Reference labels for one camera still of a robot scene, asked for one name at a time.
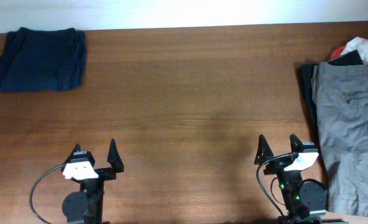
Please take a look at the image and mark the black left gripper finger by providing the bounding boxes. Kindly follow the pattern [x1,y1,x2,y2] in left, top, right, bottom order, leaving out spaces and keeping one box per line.
[107,139,124,172]
[64,144,82,164]

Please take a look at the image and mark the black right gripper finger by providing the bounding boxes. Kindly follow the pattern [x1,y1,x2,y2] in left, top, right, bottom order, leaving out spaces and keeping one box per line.
[254,134,274,165]
[290,134,303,152]

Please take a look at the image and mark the grey shorts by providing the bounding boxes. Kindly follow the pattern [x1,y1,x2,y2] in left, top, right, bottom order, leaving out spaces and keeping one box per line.
[311,62,368,217]

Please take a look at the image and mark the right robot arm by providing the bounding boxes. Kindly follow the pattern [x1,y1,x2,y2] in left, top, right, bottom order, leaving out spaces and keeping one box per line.
[254,134,328,223]

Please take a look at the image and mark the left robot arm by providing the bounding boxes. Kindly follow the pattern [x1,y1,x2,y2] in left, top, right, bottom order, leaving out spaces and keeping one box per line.
[62,139,124,224]

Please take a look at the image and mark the folded navy blue garment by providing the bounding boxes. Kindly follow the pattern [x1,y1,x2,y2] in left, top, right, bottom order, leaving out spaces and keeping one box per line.
[0,27,86,93]

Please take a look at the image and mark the red cloth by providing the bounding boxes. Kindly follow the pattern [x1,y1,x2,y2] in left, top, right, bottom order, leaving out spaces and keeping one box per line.
[330,45,346,60]

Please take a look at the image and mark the black trousers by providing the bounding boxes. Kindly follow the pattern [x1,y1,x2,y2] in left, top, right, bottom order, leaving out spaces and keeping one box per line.
[296,50,363,141]

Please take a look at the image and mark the white cloth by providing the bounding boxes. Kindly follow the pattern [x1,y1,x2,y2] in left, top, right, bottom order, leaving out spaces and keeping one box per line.
[341,37,368,64]

